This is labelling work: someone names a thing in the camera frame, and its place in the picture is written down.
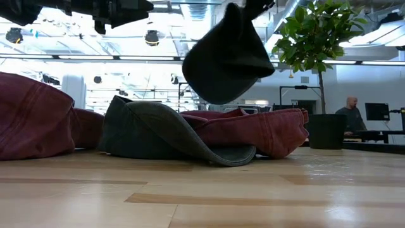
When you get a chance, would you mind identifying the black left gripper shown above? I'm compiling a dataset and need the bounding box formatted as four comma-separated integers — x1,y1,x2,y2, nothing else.
71,0,154,35

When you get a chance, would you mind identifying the maroon baseball cap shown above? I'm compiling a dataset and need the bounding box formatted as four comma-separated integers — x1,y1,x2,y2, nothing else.
178,108,310,159
0,72,105,162

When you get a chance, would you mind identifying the black pendant ceiling lamp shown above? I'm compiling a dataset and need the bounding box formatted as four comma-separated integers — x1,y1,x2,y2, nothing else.
144,30,160,48
5,27,23,44

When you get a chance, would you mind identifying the long ceiling light strip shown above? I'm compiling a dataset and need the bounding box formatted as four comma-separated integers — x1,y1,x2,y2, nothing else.
0,53,405,67

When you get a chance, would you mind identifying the potted green leafy tree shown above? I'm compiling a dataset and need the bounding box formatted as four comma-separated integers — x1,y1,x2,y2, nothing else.
271,0,370,150

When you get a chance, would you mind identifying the white round column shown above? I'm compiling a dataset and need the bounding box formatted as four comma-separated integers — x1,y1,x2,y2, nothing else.
61,74,87,110

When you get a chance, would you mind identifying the white ceiling light panel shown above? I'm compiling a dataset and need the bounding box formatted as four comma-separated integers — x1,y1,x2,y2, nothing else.
338,18,405,49

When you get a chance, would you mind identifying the person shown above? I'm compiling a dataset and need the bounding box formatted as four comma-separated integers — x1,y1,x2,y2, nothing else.
335,96,368,137

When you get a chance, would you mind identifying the black computer monitor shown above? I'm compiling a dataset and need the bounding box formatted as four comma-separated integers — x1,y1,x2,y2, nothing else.
365,103,390,122

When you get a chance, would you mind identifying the black desk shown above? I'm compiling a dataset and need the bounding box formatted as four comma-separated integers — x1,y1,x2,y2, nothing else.
344,129,405,145

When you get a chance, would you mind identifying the silver ventilation duct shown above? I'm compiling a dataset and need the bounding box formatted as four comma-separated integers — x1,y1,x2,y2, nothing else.
180,0,222,107

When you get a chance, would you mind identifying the black aluminium table frame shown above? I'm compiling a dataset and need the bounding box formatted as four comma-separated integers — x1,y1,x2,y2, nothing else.
343,141,405,155

